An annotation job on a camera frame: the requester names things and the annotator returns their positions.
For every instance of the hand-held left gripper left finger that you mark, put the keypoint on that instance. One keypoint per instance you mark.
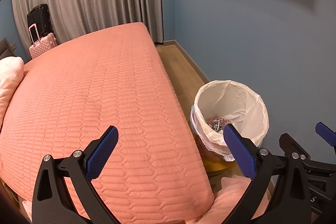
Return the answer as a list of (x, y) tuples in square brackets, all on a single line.
[(102, 150)]

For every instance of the black suitcase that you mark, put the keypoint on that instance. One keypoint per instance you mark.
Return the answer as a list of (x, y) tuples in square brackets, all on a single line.
[(39, 15)]

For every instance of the bin with white plastic liner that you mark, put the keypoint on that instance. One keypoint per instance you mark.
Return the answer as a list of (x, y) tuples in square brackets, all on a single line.
[(236, 103)]

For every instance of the dark headboard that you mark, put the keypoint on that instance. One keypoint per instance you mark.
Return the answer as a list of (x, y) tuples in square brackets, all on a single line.
[(5, 47)]

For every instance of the pink suitcase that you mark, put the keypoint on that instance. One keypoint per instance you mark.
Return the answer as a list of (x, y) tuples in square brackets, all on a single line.
[(43, 47)]

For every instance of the pink pillow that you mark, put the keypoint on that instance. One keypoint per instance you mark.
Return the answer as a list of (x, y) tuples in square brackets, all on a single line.
[(9, 74)]

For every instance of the yellow plastic item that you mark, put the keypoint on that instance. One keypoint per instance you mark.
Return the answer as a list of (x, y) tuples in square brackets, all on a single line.
[(218, 166)]

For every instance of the white pink scrunchie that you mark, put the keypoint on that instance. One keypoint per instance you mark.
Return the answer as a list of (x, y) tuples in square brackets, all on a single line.
[(220, 120)]

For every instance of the black white patterned scrunchie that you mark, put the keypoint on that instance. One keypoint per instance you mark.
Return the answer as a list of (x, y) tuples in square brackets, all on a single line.
[(216, 127)]

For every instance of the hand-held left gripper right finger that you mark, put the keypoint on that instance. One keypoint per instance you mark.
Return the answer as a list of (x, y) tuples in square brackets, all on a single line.
[(240, 153)]

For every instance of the pink fleece blanket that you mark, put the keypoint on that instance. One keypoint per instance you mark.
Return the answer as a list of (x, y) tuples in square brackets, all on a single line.
[(233, 197)]

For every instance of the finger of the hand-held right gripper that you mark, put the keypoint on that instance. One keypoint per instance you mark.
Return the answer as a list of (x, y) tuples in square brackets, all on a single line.
[(326, 133), (290, 142)]

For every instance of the pink quilted bed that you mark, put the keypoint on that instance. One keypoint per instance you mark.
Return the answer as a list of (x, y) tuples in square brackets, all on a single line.
[(92, 108)]

